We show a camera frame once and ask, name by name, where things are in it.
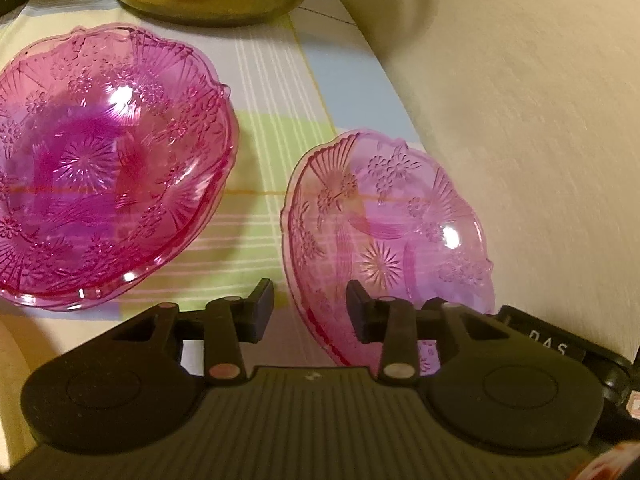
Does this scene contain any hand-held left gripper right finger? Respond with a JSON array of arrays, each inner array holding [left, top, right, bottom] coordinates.
[[346, 280, 501, 381]]

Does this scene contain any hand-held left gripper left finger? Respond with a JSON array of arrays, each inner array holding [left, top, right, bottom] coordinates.
[[107, 278, 276, 386]]

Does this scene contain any pink glass bowl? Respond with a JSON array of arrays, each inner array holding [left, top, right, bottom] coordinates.
[[0, 25, 241, 311], [281, 129, 497, 376], [0, 22, 240, 306]]

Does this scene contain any checked pastel tablecloth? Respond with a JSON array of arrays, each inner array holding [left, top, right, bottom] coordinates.
[[0, 0, 426, 376]]

